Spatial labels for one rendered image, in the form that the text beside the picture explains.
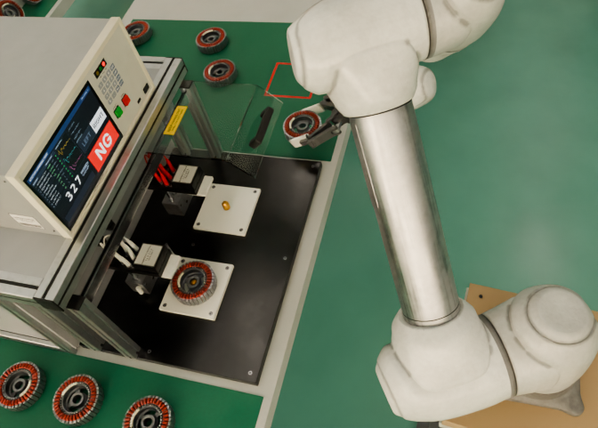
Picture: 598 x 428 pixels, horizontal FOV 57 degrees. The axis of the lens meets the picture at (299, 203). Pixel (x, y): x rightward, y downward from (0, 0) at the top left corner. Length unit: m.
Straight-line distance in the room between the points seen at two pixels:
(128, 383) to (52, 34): 0.81
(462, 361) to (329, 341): 1.19
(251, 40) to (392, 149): 1.29
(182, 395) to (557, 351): 0.81
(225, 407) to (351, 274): 1.06
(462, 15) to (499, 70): 2.13
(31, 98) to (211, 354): 0.68
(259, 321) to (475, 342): 0.56
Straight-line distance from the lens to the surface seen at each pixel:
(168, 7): 2.38
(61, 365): 1.54
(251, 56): 2.00
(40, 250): 1.24
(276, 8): 2.19
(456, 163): 2.55
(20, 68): 1.31
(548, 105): 2.82
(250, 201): 1.53
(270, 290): 1.39
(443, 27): 0.84
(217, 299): 1.40
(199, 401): 1.36
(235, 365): 1.34
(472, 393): 1.04
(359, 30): 0.80
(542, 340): 1.02
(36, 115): 1.17
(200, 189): 1.47
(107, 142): 1.27
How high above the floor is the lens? 1.98
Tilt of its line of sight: 54 degrees down
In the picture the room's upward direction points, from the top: 17 degrees counter-clockwise
